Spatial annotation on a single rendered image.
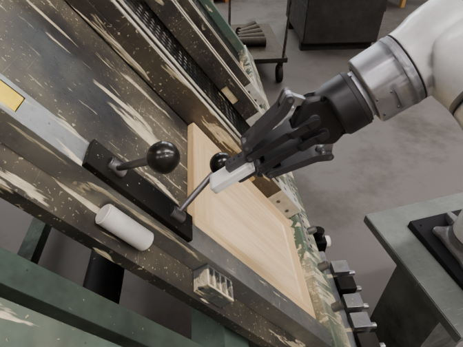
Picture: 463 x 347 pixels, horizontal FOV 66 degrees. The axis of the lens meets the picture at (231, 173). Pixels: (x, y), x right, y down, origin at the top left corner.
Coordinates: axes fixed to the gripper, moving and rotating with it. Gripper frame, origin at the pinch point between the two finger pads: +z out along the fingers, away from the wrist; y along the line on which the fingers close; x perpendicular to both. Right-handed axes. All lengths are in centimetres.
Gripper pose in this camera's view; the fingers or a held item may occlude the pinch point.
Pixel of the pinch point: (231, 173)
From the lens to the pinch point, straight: 51.6
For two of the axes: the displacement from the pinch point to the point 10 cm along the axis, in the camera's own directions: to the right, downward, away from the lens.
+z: -8.1, 4.9, 3.2
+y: 5.8, 5.8, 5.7
